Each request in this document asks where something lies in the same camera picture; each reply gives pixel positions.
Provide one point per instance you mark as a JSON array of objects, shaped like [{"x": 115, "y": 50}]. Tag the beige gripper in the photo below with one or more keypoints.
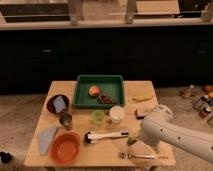
[{"x": 139, "y": 148}]

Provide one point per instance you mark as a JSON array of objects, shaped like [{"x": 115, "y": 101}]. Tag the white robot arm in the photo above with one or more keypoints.
[{"x": 156, "y": 126}]

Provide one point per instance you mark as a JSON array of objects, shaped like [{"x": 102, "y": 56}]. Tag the red orange bowl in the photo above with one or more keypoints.
[{"x": 65, "y": 148}]

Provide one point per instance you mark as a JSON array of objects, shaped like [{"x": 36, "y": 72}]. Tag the blue sponge in bowl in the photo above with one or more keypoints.
[{"x": 59, "y": 104}]

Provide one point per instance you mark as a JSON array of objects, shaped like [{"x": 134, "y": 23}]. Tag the dark brown bowl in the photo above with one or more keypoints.
[{"x": 51, "y": 108}]

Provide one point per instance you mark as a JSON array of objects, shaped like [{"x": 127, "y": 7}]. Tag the brown black block eraser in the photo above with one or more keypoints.
[{"x": 141, "y": 114}]

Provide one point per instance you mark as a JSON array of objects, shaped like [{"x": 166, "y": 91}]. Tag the white cup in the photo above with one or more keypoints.
[{"x": 117, "y": 114}]

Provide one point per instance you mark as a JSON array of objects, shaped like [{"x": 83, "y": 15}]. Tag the yellow banana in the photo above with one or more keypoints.
[{"x": 141, "y": 98}]

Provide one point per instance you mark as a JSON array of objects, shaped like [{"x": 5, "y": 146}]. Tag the green plastic cup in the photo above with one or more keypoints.
[{"x": 97, "y": 117}]

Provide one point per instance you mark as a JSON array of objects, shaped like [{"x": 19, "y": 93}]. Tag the dark grapes bunch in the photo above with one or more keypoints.
[{"x": 104, "y": 99}]

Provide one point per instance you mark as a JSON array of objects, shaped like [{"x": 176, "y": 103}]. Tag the green plastic tray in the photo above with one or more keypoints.
[{"x": 110, "y": 85}]

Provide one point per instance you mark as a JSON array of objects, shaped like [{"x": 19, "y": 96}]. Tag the peach fruit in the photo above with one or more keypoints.
[{"x": 94, "y": 91}]

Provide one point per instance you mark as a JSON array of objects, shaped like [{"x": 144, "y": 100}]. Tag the wooden table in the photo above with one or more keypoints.
[{"x": 105, "y": 153}]

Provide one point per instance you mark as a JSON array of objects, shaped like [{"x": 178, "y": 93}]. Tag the metal cup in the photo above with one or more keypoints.
[{"x": 66, "y": 121}]

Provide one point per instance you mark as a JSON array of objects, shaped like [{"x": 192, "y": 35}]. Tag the items pile on floor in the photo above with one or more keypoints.
[{"x": 201, "y": 105}]

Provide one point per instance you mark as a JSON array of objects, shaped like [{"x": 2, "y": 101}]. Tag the light blue cloth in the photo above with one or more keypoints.
[{"x": 45, "y": 138}]

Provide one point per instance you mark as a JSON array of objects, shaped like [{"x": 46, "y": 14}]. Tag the black object on floor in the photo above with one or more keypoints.
[{"x": 5, "y": 157}]

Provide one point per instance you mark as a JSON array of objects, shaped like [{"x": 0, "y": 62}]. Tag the white handled brush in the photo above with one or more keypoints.
[{"x": 91, "y": 137}]

